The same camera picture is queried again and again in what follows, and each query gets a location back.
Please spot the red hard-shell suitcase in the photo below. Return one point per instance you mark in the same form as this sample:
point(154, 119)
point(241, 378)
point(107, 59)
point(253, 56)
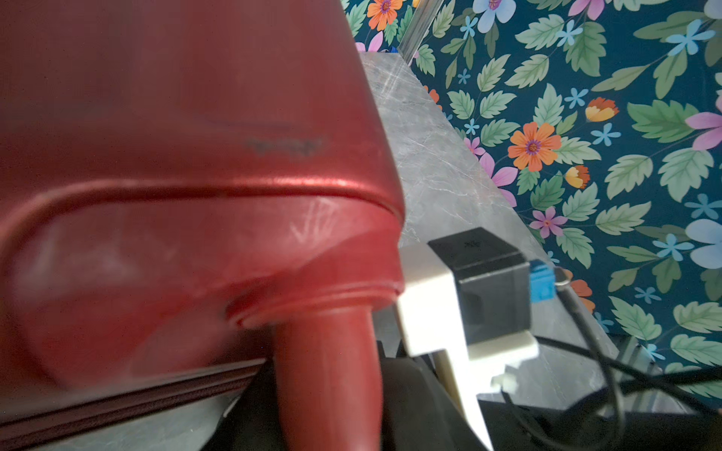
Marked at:
point(191, 190)

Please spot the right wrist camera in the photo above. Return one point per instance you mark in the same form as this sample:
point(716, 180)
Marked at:
point(467, 304)

